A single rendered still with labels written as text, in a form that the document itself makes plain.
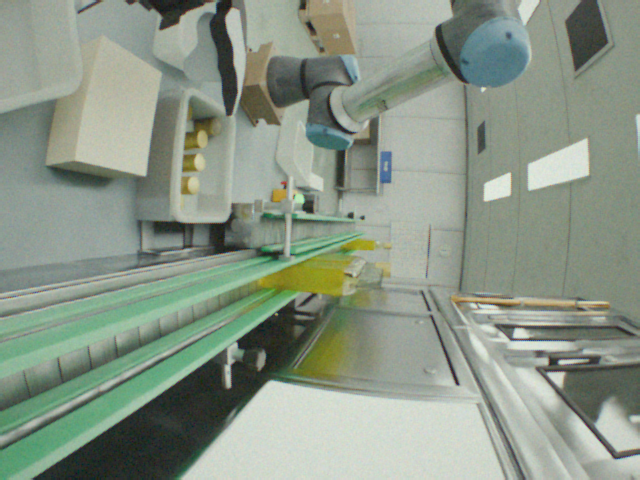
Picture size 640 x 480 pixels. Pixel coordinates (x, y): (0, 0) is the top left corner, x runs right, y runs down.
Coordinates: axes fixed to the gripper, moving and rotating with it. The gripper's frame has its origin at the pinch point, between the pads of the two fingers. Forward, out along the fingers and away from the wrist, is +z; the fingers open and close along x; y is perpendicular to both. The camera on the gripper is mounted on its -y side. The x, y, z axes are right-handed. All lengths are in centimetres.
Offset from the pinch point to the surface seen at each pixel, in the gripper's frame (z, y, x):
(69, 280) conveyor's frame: 14.4, 16.6, -3.5
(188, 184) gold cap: 0.0, 22.6, -29.2
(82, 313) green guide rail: 16.8, 12.4, -2.4
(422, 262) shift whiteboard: 34, -59, -647
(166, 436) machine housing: 35.8, 14.6, -13.8
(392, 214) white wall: -65, 6, -638
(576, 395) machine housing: 38, -49, -40
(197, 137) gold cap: -8.9, 22.2, -30.0
